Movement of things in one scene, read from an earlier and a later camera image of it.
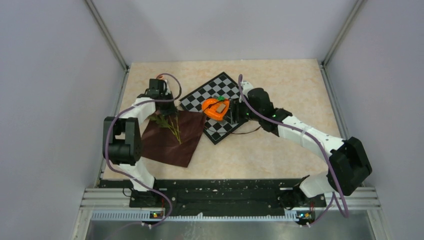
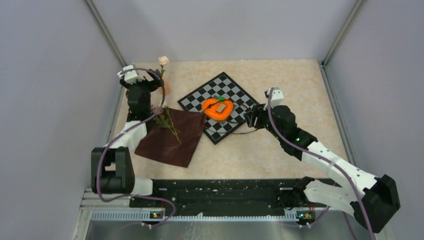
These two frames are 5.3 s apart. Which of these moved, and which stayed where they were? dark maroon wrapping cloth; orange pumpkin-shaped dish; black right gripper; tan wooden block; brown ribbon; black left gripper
Moved: black left gripper; black right gripper
Stayed: tan wooden block; brown ribbon; orange pumpkin-shaped dish; dark maroon wrapping cloth
